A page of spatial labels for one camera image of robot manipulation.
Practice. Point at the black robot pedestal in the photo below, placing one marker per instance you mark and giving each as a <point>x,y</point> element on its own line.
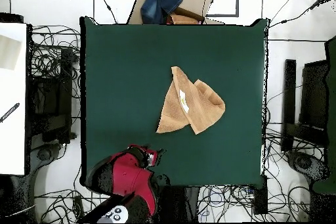
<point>178,203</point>

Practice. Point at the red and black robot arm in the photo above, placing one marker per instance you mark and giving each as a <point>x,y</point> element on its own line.
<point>131,176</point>

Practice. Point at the tan terry towel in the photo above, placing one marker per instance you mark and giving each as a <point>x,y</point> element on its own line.
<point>199,113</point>

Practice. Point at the white table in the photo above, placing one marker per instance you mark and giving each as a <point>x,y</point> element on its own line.
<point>13,142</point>

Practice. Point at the dark green table cloth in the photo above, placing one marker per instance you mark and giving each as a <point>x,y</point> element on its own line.
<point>126,76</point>

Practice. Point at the blue jeans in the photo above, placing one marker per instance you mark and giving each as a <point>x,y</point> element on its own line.
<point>157,3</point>

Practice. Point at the black stand base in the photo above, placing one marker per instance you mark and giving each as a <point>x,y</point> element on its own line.
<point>44,154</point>
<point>304,162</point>

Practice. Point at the green fabric sheet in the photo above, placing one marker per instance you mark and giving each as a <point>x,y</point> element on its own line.
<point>332,103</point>

